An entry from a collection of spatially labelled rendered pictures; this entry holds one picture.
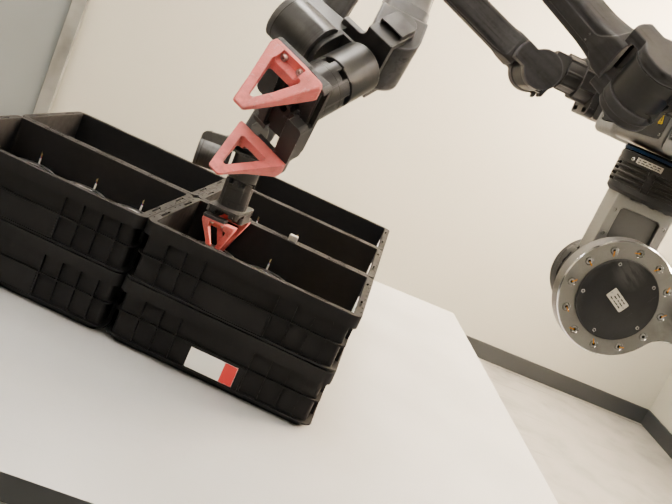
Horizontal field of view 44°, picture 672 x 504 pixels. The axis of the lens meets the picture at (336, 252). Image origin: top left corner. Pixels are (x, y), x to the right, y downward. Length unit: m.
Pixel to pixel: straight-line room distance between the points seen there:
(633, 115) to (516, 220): 3.70
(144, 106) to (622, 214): 3.50
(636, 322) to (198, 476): 0.75
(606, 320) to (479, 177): 3.35
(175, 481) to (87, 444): 0.13
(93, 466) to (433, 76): 3.73
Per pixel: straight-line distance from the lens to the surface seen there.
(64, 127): 2.01
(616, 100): 1.16
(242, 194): 1.57
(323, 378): 1.41
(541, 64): 1.62
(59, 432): 1.20
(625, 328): 1.45
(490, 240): 4.83
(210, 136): 1.56
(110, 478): 1.15
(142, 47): 4.63
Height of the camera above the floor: 1.32
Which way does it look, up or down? 13 degrees down
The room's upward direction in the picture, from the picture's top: 24 degrees clockwise
